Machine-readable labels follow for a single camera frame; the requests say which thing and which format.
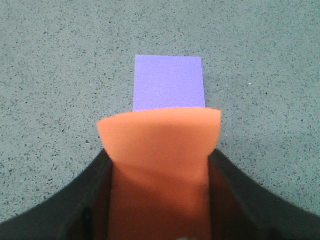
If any orange foam cube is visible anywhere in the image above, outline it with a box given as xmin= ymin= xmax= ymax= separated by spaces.
xmin=97 ymin=107 xmax=222 ymax=240

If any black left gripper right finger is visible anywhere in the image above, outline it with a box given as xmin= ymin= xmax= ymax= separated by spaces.
xmin=208 ymin=149 xmax=320 ymax=240

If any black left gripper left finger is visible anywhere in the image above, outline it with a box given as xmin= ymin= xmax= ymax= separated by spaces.
xmin=0 ymin=150 xmax=113 ymax=240

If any purple foam cube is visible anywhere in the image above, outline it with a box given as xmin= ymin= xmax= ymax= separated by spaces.
xmin=133 ymin=55 xmax=206 ymax=111

